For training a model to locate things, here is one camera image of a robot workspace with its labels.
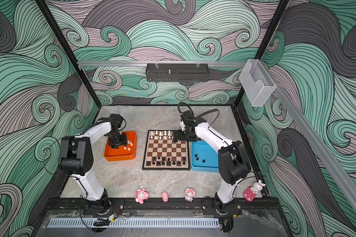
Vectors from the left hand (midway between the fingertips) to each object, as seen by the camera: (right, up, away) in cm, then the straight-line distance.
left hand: (123, 144), depth 92 cm
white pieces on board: (+23, +6, +7) cm, 25 cm away
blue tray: (+51, -8, -3) cm, 52 cm away
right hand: (+37, +4, -3) cm, 37 cm away
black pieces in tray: (+47, -9, -2) cm, 48 cm away
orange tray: (+3, -5, 0) cm, 6 cm away
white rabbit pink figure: (+73, -23, -15) cm, 78 cm away
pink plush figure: (+16, -23, -18) cm, 33 cm away
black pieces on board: (+26, -10, -6) cm, 29 cm away
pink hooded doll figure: (+41, -22, -18) cm, 50 cm away
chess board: (+25, -5, -1) cm, 25 cm away
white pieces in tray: (+3, +1, +3) cm, 4 cm away
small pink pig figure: (+28, -24, -17) cm, 41 cm away
